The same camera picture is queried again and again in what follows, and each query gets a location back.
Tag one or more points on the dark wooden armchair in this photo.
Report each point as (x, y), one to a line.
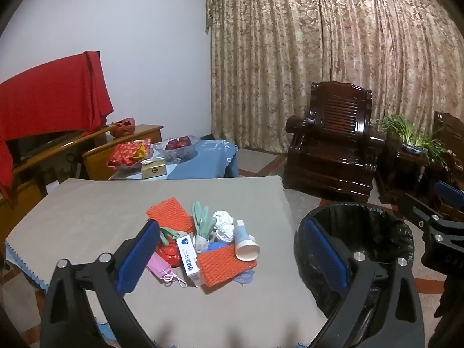
(453, 130)
(333, 152)

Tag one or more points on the dark wooden side table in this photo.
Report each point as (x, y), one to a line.
(398, 177)

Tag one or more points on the green potted plant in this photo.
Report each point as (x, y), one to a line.
(415, 148)

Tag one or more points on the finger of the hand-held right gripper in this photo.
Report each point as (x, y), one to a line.
(449, 194)
(417, 208)

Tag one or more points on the orange red plastic bag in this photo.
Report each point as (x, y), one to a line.
(123, 127)

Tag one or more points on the white tissue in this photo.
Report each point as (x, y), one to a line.
(224, 234)
(223, 218)

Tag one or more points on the pink face mask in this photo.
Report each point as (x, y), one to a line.
(159, 266)

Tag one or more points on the red cloth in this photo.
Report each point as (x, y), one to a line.
(43, 98)

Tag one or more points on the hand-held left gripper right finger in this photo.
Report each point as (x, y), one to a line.
(326, 257)

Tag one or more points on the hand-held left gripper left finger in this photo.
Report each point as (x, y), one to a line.
(139, 257)

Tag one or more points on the white and blue carton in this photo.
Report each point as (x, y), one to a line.
(188, 259)

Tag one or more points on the beige tissue box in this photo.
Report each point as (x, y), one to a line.
(154, 169)

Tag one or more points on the light wooden television cabinet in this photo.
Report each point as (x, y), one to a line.
(98, 159)

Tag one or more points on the black television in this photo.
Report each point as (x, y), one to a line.
(32, 145)

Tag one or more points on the blue scalloped under cloth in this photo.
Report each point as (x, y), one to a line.
(29, 277)

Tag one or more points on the glass fruit bowl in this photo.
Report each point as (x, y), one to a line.
(188, 152)

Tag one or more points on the blue plastic bag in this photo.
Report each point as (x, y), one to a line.
(216, 246)

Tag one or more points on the beige patterned curtain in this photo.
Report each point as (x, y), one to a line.
(290, 61)

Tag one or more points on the pile of red apples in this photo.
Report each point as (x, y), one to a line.
(177, 143)

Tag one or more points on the trash bin with black liner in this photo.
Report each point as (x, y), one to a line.
(369, 224)

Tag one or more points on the light blue tablecloth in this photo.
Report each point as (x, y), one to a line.
(203, 163)

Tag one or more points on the orange foam fruit net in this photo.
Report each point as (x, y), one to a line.
(170, 214)
(221, 264)

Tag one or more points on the white squeeze tube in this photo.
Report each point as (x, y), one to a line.
(242, 232)

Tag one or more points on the pile of red snack packets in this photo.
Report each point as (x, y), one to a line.
(125, 152)

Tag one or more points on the white paper cup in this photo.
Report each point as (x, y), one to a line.
(248, 251)

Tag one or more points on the green rubber glove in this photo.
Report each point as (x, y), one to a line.
(201, 221)
(170, 235)

